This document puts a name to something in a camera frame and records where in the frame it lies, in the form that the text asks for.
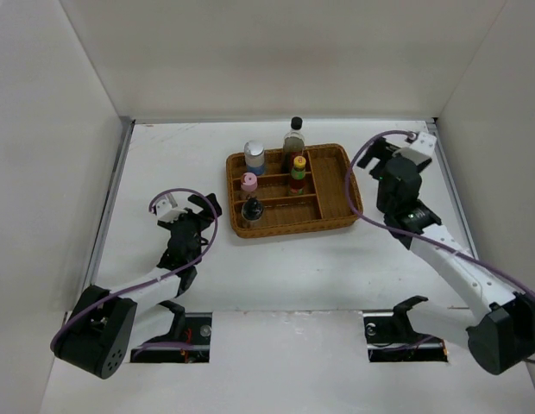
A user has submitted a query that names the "pink-capped spice shaker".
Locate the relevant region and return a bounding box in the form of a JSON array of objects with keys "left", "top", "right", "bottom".
[{"left": 241, "top": 172, "right": 258, "bottom": 193}]

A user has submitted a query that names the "brown wicker divided basket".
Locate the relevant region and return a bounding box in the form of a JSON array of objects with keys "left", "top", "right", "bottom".
[{"left": 226, "top": 143, "right": 363, "bottom": 239}]

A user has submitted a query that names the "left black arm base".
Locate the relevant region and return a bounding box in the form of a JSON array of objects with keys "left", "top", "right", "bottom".
[{"left": 129, "top": 301, "right": 213, "bottom": 364}]

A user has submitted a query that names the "yellow-capped red sauce bottle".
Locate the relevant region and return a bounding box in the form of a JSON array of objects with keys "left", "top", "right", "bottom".
[{"left": 288, "top": 155, "right": 307, "bottom": 195}]

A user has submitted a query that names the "tall black-capped sauce bottle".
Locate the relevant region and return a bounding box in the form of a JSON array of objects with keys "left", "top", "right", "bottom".
[{"left": 281, "top": 116, "right": 305, "bottom": 173}]

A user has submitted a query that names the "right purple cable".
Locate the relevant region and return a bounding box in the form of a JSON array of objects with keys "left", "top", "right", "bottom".
[{"left": 344, "top": 129, "right": 535, "bottom": 303}]

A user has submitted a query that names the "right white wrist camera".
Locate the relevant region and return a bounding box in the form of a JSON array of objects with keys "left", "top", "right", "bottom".
[{"left": 393, "top": 131, "right": 437, "bottom": 166}]

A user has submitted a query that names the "black-capped shaker blue label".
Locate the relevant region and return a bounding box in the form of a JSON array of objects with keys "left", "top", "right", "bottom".
[{"left": 243, "top": 140, "right": 265, "bottom": 176}]

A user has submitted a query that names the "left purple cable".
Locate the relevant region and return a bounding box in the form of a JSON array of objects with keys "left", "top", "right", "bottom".
[{"left": 50, "top": 188, "right": 220, "bottom": 354}]

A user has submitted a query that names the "black-capped pepper grinder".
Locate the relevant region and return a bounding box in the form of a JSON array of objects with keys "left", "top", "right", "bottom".
[{"left": 241, "top": 197, "right": 264, "bottom": 229}]

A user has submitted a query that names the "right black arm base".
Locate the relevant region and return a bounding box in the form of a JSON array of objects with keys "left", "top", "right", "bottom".
[{"left": 362, "top": 295, "right": 448, "bottom": 363}]

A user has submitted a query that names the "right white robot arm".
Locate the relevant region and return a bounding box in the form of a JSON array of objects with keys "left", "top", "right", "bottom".
[{"left": 353, "top": 131, "right": 535, "bottom": 375}]

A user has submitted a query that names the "purple cable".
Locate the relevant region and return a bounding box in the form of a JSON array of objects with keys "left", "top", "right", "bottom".
[
  {"left": 344, "top": 129, "right": 535, "bottom": 303},
  {"left": 50, "top": 188, "right": 220, "bottom": 354}
]

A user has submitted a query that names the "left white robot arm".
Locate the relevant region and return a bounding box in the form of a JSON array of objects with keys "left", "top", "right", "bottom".
[{"left": 50, "top": 190, "right": 222, "bottom": 380}]

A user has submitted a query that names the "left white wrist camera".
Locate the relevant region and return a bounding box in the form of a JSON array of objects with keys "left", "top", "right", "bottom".
[{"left": 150, "top": 193, "right": 186, "bottom": 223}]

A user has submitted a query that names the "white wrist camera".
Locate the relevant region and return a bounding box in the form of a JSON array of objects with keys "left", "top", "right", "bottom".
[
  {"left": 150, "top": 193, "right": 186, "bottom": 223},
  {"left": 393, "top": 131, "right": 437, "bottom": 166}
]

